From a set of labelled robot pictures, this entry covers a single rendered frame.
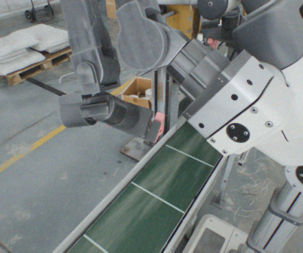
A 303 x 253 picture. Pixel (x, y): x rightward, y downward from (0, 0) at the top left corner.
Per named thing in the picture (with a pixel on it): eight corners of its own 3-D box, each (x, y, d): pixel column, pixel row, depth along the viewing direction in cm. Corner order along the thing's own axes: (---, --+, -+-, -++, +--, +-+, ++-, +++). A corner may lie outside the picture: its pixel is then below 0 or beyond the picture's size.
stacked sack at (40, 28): (23, 48, 362) (19, 37, 352) (8, 40, 382) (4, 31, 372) (61, 35, 401) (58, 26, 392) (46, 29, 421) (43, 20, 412)
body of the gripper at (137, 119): (118, 100, 58) (100, 90, 51) (155, 111, 54) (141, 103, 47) (109, 126, 58) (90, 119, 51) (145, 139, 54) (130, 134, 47)
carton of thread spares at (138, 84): (155, 120, 269) (154, 101, 253) (114, 110, 283) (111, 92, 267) (170, 95, 306) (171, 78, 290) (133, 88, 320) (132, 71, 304)
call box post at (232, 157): (219, 204, 188) (243, 128, 138) (215, 203, 190) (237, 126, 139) (220, 202, 190) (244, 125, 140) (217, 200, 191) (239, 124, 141)
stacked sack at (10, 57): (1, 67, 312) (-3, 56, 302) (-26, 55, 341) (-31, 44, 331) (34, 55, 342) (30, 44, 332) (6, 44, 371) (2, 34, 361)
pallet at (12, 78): (11, 86, 324) (7, 76, 315) (-20, 70, 359) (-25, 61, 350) (79, 55, 400) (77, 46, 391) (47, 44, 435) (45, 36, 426)
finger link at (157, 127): (150, 113, 63) (133, 103, 55) (174, 120, 60) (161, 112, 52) (141, 137, 63) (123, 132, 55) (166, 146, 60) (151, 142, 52)
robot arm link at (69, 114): (90, 59, 40) (115, 58, 48) (37, 71, 44) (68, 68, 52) (106, 129, 43) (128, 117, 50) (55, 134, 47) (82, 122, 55)
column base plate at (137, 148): (156, 171, 213) (156, 155, 200) (119, 152, 232) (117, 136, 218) (183, 139, 245) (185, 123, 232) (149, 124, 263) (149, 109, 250)
